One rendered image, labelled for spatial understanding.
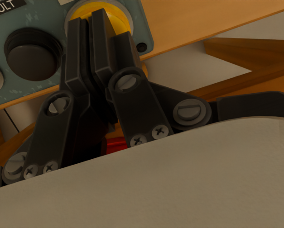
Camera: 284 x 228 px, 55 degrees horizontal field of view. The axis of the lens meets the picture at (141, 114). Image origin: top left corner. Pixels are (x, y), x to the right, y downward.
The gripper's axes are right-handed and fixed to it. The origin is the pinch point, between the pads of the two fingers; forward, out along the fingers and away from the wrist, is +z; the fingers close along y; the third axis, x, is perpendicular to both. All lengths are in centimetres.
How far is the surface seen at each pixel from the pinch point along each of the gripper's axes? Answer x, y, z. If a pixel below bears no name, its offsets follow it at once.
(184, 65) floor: -66, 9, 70
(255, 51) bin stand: -29.2, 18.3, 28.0
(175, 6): -1.6, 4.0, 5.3
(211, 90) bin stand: -16.0, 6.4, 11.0
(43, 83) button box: -2.0, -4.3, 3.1
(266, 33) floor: -64, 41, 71
